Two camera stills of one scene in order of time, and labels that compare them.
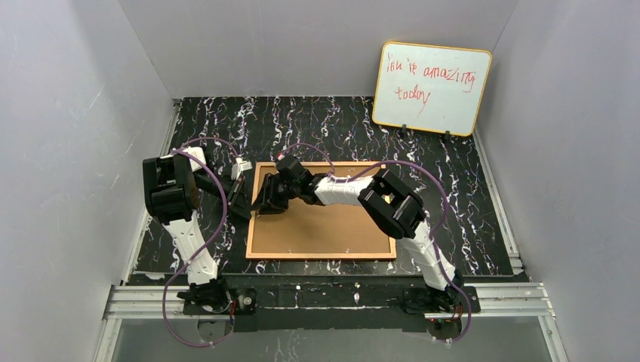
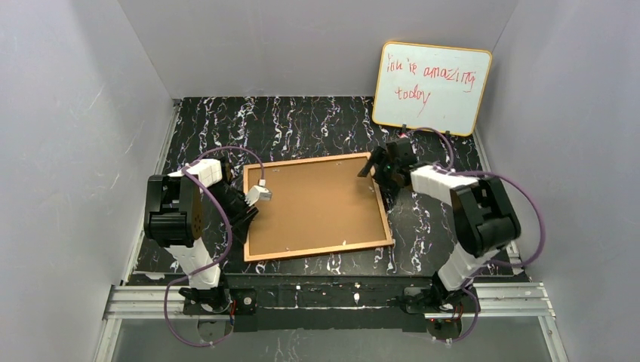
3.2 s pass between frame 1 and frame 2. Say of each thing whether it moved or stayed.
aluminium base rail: stayed
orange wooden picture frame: moved
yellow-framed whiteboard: stayed
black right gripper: moved
